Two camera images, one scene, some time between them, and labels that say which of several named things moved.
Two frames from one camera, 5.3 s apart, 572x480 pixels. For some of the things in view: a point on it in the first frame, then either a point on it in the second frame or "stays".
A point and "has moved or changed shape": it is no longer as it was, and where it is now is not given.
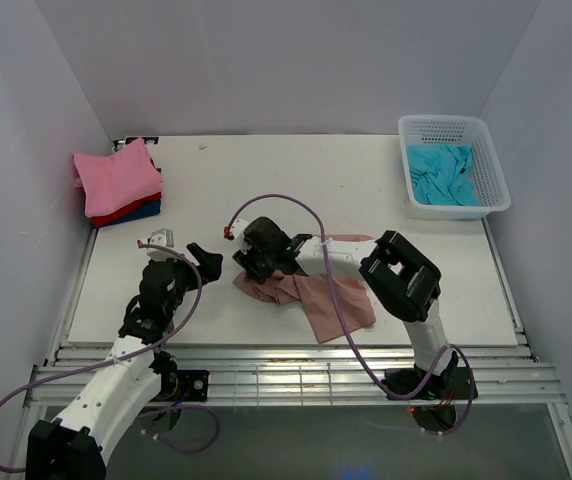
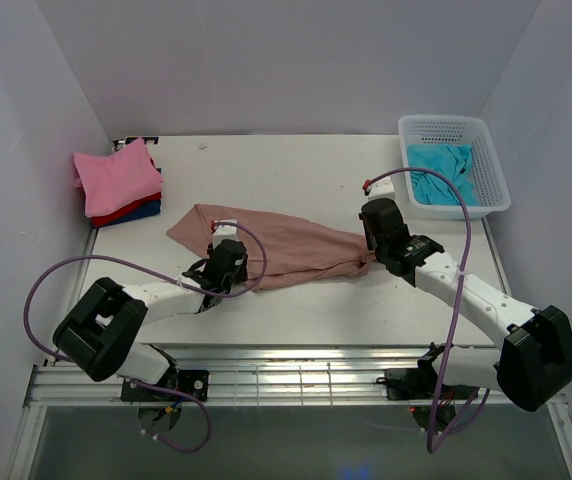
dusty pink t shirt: [313, 293] has moved or changed shape
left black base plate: [184, 385] stays
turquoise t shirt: [442, 174] stays
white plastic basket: [451, 168] stays
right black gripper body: [258, 265] → [371, 243]
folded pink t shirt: [108, 181] stays
